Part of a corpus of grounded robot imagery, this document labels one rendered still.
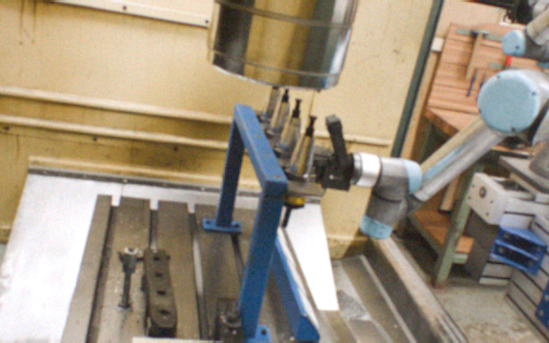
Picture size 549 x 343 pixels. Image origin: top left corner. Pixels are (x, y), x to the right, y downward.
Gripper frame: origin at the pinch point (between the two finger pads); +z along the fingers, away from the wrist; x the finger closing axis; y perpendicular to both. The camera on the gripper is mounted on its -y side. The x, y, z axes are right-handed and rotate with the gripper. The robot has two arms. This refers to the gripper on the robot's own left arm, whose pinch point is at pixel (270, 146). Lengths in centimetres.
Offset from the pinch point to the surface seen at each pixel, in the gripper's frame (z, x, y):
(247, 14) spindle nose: 19, -57, -32
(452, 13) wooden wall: -140, 214, -29
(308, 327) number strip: -8.6, -27.8, 25.7
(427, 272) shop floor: -150, 162, 114
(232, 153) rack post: 5.2, 15.0, 8.3
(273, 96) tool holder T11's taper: -0.3, 9.6, -8.6
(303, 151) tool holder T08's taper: -0.2, -23.5, -7.6
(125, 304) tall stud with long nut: 25.6, -20.7, 29.2
